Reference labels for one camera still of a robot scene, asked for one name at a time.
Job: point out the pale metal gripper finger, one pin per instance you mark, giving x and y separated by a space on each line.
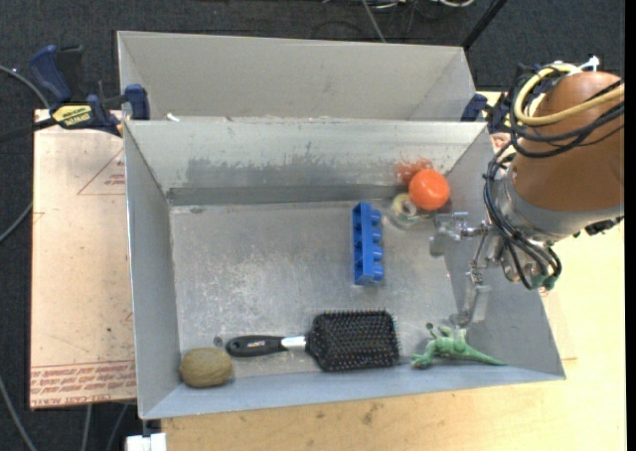
447 230
478 297

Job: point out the orange ball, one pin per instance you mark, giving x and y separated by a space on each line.
429 190

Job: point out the clear round glass thing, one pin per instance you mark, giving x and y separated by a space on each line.
405 210

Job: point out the green toy dinosaur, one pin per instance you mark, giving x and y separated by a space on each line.
449 347

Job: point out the blue toy building brick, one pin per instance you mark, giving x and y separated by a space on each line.
366 245

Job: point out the black hairbrush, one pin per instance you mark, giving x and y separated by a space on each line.
355 340

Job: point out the grey metal bin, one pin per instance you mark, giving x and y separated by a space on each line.
278 260

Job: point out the brown walnut-shaped ball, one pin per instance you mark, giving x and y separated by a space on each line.
206 367

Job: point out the brown cardboard board, red print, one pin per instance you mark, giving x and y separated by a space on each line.
79 250

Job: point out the black cylinder on white bracket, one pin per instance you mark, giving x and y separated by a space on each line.
602 226

